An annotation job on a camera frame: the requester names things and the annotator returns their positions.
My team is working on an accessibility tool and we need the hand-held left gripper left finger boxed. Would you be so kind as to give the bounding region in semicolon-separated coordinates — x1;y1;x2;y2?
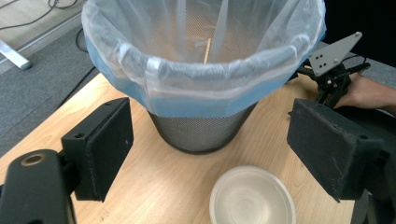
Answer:
61;97;134;203

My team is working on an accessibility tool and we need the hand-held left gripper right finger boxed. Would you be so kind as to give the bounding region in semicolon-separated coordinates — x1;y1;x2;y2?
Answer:
287;98;390;203

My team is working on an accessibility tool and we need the white bowl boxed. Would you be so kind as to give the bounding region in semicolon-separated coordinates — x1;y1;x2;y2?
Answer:
208;165;297;224

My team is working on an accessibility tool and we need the metal mesh waste bin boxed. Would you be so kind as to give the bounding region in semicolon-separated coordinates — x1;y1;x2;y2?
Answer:
90;0;321;155

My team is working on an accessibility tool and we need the clear plastic bin liner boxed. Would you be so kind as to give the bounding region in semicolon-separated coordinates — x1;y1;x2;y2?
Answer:
81;0;327;118

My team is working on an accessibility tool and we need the thin wooden stick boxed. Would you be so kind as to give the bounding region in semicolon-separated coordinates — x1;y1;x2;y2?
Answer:
204;37;213;64

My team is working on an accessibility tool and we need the metal stand leg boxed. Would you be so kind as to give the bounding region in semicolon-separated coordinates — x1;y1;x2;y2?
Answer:
0;38;34;70

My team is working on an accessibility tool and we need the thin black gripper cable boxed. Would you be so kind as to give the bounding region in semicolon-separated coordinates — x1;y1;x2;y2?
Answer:
341;54;368;64

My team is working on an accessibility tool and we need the black floor cable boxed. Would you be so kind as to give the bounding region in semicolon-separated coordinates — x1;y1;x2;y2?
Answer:
0;0;79;32

